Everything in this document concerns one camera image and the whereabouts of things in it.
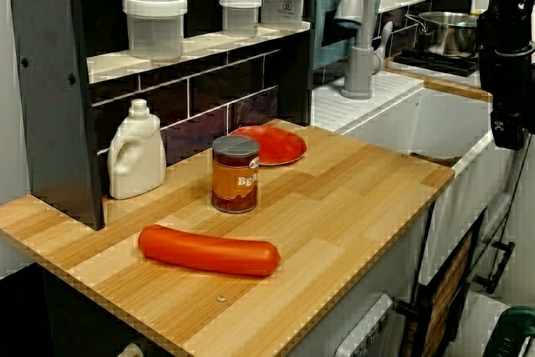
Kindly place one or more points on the small clear plastic jar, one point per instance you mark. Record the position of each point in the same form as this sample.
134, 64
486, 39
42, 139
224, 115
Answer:
240, 14

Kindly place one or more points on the oven door with wood panel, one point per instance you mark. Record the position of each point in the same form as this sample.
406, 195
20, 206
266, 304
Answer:
445, 290

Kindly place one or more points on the white hook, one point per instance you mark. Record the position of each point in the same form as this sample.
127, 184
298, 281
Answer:
130, 350

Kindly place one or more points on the gray toy faucet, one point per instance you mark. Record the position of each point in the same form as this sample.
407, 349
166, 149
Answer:
363, 31

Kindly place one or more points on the teal plastic bin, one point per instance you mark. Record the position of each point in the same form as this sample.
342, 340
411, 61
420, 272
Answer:
330, 18

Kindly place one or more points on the brass countertop screw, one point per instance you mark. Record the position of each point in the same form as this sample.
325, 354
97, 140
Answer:
220, 299

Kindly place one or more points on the green object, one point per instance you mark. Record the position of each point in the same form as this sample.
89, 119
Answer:
518, 332

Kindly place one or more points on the dark gray shelf unit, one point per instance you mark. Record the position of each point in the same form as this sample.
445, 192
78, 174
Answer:
54, 81

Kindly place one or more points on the red toy sausage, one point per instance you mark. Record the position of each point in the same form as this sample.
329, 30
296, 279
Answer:
209, 250

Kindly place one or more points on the clear plastic jar with label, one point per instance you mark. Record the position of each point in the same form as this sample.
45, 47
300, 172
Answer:
283, 1

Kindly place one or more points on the large clear plastic jar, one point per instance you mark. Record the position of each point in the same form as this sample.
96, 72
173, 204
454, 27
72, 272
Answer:
154, 24

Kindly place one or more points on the orange bean can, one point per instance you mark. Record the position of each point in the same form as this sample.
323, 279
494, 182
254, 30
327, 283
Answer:
235, 175

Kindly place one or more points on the red plate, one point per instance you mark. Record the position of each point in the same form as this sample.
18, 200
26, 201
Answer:
280, 146

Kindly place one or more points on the white appliance front panel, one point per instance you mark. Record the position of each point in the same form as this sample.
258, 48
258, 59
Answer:
368, 332

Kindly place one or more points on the black stove grate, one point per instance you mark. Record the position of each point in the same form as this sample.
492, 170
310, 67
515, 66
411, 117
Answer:
434, 62

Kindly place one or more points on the white detergent bottle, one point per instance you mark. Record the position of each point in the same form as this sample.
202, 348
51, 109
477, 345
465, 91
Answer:
136, 160

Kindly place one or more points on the white toy sink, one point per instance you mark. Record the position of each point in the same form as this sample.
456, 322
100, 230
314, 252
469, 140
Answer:
401, 118

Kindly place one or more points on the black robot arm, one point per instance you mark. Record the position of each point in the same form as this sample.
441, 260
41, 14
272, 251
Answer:
503, 39

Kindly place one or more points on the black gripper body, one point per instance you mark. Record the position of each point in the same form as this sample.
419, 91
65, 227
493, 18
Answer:
507, 127

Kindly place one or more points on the silver metal pot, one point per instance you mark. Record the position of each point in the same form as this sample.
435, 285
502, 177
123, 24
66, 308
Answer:
449, 33

